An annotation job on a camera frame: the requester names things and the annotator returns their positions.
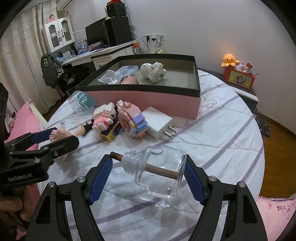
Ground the small doll blue dress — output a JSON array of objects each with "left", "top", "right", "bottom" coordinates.
[{"left": 49, "top": 121, "right": 94, "bottom": 160}]

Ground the blue yellow small box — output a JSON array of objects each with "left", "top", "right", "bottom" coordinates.
[{"left": 100, "top": 121, "right": 121, "bottom": 142}]

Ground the white pink block cat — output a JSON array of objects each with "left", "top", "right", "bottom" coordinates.
[{"left": 92, "top": 102, "right": 116, "bottom": 133}]

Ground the pink pastel block figure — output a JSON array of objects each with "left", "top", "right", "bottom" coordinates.
[{"left": 116, "top": 100, "right": 148, "bottom": 138}]

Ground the clear glass diffuser bottle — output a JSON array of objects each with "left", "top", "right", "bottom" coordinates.
[{"left": 110, "top": 146, "right": 186, "bottom": 199}]

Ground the white cup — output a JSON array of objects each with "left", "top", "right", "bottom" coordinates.
[{"left": 98, "top": 70, "right": 119, "bottom": 85}]

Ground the white power adapter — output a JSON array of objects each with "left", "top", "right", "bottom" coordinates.
[{"left": 142, "top": 106, "right": 176, "bottom": 140}]

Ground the clear plastic card box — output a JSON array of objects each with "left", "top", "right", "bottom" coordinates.
[{"left": 115, "top": 65, "right": 139, "bottom": 81}]

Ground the white piggy bank figurine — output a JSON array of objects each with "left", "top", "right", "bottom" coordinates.
[{"left": 139, "top": 62, "right": 167, "bottom": 83}]

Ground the rose gold metal canister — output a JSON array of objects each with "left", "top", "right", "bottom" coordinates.
[{"left": 120, "top": 75, "right": 139, "bottom": 85}]

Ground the person left hand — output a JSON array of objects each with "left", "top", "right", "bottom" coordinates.
[{"left": 1, "top": 186, "right": 34, "bottom": 232}]

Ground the pink bedding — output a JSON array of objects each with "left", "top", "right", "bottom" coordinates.
[{"left": 256, "top": 196, "right": 295, "bottom": 240}]

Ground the black office chair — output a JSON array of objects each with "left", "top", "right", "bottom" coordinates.
[{"left": 56, "top": 64, "right": 80, "bottom": 95}]

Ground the beige curtain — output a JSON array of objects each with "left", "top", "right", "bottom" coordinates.
[{"left": 1, "top": 1, "right": 62, "bottom": 114}]

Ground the black floor scale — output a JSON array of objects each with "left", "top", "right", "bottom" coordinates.
[{"left": 256, "top": 118, "right": 270, "bottom": 138}]

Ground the striped white table cover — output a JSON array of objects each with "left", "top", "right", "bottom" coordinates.
[{"left": 48, "top": 71, "right": 265, "bottom": 240}]

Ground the white glass door cabinet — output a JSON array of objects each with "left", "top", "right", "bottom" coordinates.
[{"left": 42, "top": 17, "right": 76, "bottom": 53}]

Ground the white computer desk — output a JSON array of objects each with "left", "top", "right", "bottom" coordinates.
[{"left": 62, "top": 42, "right": 134, "bottom": 70}]

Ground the low black white cabinet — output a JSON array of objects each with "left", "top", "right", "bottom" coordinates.
[{"left": 200, "top": 69, "right": 259, "bottom": 115}]

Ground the black computer monitor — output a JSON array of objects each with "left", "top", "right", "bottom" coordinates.
[{"left": 85, "top": 18, "right": 108, "bottom": 49}]

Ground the orange lid water bottle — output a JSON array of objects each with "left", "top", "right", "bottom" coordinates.
[{"left": 133, "top": 41, "right": 142, "bottom": 54}]

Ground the red cartoon storage box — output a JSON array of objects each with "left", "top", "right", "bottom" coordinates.
[{"left": 224, "top": 67, "right": 255, "bottom": 90}]

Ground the white air conditioner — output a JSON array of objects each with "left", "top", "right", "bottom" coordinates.
[{"left": 57, "top": 0, "right": 72, "bottom": 11}]

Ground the pink storage box black rim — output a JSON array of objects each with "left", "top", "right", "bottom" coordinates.
[{"left": 75, "top": 54, "right": 201, "bottom": 120}]

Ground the snack bag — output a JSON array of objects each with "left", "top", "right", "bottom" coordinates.
[{"left": 155, "top": 47, "right": 164, "bottom": 54}]

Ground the small black speaker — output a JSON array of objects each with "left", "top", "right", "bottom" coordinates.
[{"left": 106, "top": 2, "right": 126, "bottom": 18}]

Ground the orange octopus plush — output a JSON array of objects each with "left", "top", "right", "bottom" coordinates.
[{"left": 221, "top": 53, "right": 240, "bottom": 67}]

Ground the wall power outlet strip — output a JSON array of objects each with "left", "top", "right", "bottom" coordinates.
[{"left": 144, "top": 34, "right": 165, "bottom": 41}]

